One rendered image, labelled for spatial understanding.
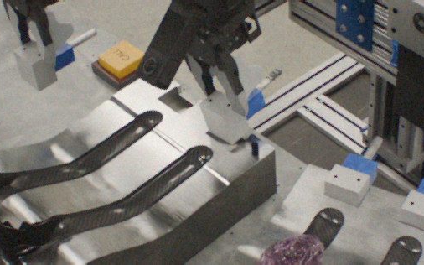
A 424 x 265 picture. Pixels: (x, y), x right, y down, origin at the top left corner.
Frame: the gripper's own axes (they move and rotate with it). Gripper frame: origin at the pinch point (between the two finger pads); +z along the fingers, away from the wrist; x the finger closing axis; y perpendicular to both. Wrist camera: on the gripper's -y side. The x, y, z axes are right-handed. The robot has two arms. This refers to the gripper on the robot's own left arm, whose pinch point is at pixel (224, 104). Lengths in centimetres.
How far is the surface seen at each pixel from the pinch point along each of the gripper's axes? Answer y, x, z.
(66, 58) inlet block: -8.0, 26.3, -3.6
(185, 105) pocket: 0.6, 12.2, 6.6
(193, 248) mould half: -15.6, -5.6, 11.5
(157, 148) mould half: -9.4, 5.8, 3.7
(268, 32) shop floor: 87, 109, 93
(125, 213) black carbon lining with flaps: -19.9, 0.0, 3.5
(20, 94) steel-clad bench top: -13.0, 41.4, 6.9
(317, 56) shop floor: 88, 89, 96
